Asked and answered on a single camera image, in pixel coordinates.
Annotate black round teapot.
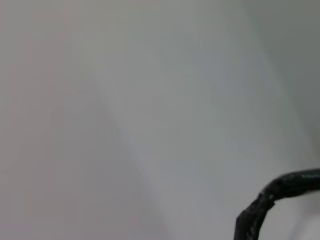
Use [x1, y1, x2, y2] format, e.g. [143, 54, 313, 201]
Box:
[233, 169, 320, 240]

